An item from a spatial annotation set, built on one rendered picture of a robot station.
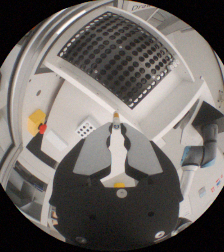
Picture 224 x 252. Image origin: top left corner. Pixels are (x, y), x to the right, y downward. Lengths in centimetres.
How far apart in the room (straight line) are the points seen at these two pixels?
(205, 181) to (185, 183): 285
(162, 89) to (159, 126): 12
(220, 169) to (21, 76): 368
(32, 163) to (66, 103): 56
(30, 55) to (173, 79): 36
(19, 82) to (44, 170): 66
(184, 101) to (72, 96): 37
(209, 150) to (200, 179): 278
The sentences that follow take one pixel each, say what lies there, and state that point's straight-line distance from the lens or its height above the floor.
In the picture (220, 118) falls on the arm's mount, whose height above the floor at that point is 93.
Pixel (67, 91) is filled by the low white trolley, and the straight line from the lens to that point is 37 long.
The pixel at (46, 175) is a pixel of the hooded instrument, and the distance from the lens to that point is 76.
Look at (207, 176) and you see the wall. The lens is 335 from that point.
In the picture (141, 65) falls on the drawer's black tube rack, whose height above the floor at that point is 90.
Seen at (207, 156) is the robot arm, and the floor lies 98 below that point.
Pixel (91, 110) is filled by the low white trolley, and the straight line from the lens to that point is 36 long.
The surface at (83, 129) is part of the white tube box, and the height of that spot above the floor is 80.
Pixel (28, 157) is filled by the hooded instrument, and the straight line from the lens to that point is 80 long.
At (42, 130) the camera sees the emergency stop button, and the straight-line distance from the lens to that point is 34.
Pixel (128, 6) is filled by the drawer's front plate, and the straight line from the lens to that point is 34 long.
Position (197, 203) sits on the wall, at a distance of 335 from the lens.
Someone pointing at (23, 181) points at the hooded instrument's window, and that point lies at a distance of 78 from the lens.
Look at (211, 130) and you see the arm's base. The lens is 57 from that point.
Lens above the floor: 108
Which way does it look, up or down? 59 degrees down
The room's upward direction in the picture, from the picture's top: 180 degrees clockwise
